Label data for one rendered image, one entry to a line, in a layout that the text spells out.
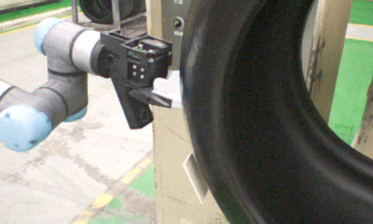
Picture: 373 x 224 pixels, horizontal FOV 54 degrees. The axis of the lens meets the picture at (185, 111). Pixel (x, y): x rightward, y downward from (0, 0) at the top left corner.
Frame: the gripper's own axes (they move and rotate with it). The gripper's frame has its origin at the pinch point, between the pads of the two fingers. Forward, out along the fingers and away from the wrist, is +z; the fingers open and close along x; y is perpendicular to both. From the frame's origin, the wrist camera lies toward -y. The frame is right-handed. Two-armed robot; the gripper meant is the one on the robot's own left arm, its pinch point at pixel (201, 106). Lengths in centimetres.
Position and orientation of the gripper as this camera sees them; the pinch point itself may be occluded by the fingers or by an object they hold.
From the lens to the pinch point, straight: 57.6
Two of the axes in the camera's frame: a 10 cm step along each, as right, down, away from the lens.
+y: 1.0, -8.6, -5.1
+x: 5.4, -3.8, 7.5
